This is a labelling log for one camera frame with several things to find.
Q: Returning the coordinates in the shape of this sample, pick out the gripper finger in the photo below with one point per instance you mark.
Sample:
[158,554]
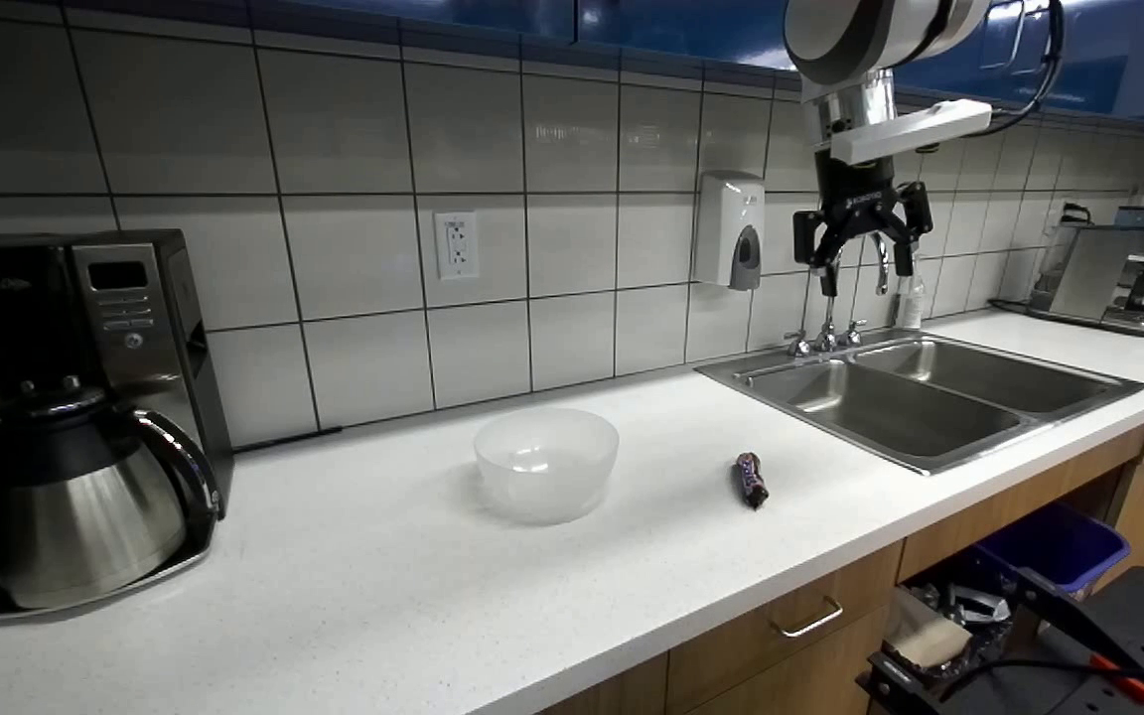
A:
[918,211]
[807,236]

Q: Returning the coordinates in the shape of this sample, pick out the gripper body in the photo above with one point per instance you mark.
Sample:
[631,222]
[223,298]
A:
[855,189]

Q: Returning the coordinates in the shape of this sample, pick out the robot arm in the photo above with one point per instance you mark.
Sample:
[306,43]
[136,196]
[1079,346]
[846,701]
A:
[855,35]

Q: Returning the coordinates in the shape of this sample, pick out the brown wrapped candy bar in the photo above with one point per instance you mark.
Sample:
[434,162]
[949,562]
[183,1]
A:
[752,480]

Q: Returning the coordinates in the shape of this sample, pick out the translucent white bowl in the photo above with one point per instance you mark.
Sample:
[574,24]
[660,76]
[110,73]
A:
[545,467]

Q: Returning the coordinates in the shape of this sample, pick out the clear soap bottle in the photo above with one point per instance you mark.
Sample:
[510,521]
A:
[911,303]

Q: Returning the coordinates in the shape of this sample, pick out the chrome tap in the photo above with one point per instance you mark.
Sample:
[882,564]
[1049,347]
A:
[827,338]

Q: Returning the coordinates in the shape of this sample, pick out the steel double sink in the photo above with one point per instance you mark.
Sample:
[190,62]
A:
[890,402]

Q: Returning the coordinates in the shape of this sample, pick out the steel espresso machine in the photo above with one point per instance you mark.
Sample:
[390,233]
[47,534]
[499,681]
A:
[1093,278]

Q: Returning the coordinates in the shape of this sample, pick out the blue bin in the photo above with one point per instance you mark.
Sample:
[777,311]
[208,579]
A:
[1059,544]

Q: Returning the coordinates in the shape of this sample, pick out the wooden drawer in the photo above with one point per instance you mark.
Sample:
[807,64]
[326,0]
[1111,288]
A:
[731,641]

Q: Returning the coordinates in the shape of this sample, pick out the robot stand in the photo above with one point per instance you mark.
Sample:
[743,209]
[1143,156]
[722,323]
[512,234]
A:
[1118,636]

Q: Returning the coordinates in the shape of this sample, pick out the orange and black clamp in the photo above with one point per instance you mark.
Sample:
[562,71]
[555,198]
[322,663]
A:
[1133,683]

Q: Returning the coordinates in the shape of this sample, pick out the black and silver coffee maker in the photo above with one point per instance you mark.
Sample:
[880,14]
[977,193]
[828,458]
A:
[125,308]

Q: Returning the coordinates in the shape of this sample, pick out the steel coffee carafe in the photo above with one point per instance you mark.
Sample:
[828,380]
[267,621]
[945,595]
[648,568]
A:
[85,506]

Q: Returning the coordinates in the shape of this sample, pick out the white wall soap dispenser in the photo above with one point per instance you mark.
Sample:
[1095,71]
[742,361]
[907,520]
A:
[726,223]

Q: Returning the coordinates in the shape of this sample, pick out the white wall socket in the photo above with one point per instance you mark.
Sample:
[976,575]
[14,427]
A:
[457,245]

